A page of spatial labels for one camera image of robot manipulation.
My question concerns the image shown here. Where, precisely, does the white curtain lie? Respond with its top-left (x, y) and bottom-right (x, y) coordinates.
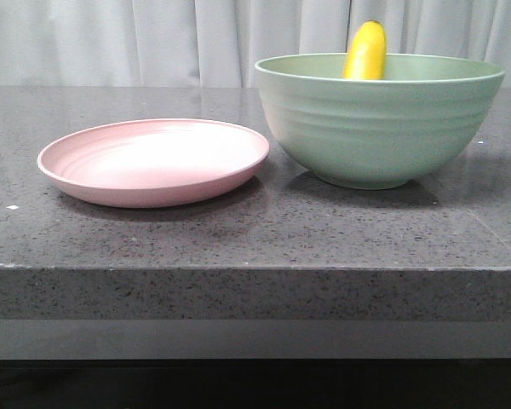
top-left (0, 1), bottom-right (511, 88)

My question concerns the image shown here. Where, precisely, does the green ribbed bowl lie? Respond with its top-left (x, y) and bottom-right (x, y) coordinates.
top-left (255, 53), bottom-right (504, 190)

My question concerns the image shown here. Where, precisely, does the pink plate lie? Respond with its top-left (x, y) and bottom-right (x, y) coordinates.
top-left (37, 118), bottom-right (270, 208)

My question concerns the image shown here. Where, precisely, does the yellow banana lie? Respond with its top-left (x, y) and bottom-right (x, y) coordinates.
top-left (342, 20), bottom-right (387, 80)

